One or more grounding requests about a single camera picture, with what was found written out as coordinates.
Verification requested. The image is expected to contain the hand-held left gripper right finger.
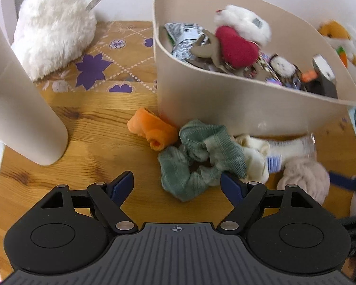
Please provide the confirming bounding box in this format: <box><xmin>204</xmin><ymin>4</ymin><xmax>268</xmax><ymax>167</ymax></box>
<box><xmin>216</xmin><ymin>172</ymin><xmax>316</xmax><ymax>233</ymax></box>

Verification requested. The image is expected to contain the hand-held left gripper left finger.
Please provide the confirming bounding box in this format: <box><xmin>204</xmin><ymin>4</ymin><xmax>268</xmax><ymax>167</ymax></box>
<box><xmin>40</xmin><ymin>171</ymin><xmax>138</xmax><ymax>234</ymax></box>

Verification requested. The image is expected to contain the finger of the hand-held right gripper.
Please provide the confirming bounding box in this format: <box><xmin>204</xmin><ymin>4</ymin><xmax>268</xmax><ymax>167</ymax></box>
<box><xmin>329</xmin><ymin>171</ymin><xmax>356</xmax><ymax>192</ymax></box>

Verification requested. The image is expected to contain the beige fluffy scrunchie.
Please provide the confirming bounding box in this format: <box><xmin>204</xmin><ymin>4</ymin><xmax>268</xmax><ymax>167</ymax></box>
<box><xmin>277</xmin><ymin>157</ymin><xmax>330</xmax><ymax>207</ymax></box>

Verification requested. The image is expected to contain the green scrunchie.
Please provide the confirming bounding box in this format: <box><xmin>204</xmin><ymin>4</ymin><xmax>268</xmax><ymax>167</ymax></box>
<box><xmin>158</xmin><ymin>119</ymin><xmax>247</xmax><ymax>201</ymax></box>

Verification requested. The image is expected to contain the beige plastic basket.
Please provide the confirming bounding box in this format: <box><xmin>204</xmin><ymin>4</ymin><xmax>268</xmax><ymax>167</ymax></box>
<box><xmin>152</xmin><ymin>0</ymin><xmax>356</xmax><ymax>138</ymax></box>

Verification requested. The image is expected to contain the brown hedgehog plush keychain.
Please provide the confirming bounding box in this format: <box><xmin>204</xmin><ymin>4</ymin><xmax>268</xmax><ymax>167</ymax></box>
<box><xmin>268</xmin><ymin>54</ymin><xmax>300</xmax><ymax>86</ymax></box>

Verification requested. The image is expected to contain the wooden desktop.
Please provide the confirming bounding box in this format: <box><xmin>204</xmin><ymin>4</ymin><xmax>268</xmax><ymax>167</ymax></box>
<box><xmin>0</xmin><ymin>21</ymin><xmax>356</xmax><ymax>244</ymax></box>

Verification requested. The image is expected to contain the cream scrunchie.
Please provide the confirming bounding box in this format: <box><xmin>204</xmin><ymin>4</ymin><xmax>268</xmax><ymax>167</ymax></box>
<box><xmin>234</xmin><ymin>134</ymin><xmax>270</xmax><ymax>184</ymax></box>

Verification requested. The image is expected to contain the clear plastic bottle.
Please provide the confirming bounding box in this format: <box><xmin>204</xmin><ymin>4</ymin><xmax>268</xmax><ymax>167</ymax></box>
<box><xmin>267</xmin><ymin>135</ymin><xmax>316</xmax><ymax>173</ymax></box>

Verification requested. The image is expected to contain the orange scrunchie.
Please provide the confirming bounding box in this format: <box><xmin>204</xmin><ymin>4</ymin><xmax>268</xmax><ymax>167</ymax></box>
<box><xmin>127</xmin><ymin>108</ymin><xmax>178</xmax><ymax>150</ymax></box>

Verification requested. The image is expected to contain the purple flower patterned mat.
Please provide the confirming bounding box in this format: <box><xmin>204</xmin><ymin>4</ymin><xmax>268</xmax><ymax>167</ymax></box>
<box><xmin>33</xmin><ymin>21</ymin><xmax>159</xmax><ymax>93</ymax></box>

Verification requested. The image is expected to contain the white cylindrical container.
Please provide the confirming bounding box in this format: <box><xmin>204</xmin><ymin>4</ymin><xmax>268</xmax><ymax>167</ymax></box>
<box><xmin>0</xmin><ymin>12</ymin><xmax>69</xmax><ymax>166</ymax></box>

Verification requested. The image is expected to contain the white plush bear red heart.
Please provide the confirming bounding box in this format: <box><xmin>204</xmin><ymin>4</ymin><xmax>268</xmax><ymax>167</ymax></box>
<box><xmin>214</xmin><ymin>5</ymin><xmax>272</xmax><ymax>69</ymax></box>

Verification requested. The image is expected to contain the brown wooden cutout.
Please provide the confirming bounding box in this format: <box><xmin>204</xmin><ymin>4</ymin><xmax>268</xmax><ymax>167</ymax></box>
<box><xmin>190</xmin><ymin>30</ymin><xmax>226</xmax><ymax>66</ymax></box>

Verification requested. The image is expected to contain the orange hamster plush with carrot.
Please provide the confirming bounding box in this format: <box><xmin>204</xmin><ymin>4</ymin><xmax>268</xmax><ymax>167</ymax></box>
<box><xmin>317</xmin><ymin>20</ymin><xmax>356</xmax><ymax>75</ymax></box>

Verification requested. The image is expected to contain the silver green snack packet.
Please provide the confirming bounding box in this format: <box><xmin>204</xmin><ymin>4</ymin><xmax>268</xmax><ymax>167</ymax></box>
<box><xmin>164</xmin><ymin>22</ymin><xmax>210</xmax><ymax>61</ymax></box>

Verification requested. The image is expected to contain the white fluffy plush toy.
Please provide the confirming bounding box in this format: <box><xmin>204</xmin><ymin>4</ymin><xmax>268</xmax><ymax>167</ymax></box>
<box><xmin>11</xmin><ymin>0</ymin><xmax>106</xmax><ymax>81</ymax></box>

